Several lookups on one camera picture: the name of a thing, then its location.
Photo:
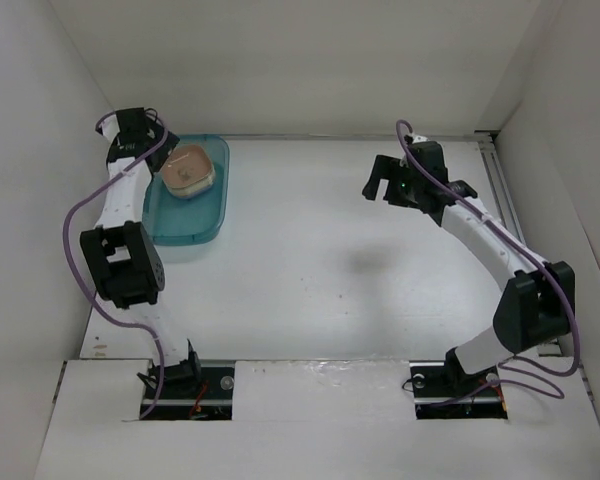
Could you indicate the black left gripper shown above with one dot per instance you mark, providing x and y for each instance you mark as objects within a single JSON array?
[{"x": 163, "y": 154}]

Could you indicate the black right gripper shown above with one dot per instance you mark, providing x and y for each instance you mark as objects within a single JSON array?
[{"x": 386, "y": 167}]

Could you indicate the brown panda plate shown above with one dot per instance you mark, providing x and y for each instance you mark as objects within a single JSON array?
[{"x": 188, "y": 172}]

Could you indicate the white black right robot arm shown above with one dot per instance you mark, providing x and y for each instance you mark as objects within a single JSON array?
[{"x": 537, "y": 302}]

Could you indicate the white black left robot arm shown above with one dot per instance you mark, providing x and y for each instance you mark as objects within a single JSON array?
[{"x": 125, "y": 267}]

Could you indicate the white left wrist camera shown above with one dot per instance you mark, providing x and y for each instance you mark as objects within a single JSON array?
[{"x": 108, "y": 127}]

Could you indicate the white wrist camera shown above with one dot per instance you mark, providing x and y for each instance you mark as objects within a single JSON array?
[
  {"x": 413, "y": 142},
  {"x": 108, "y": 127}
]

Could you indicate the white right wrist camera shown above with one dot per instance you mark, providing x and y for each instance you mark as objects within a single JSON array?
[{"x": 413, "y": 142}]

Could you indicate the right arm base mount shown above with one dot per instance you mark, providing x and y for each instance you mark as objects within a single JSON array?
[{"x": 437, "y": 397}]

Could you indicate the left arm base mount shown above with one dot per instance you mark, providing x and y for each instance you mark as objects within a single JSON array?
[{"x": 194, "y": 390}]

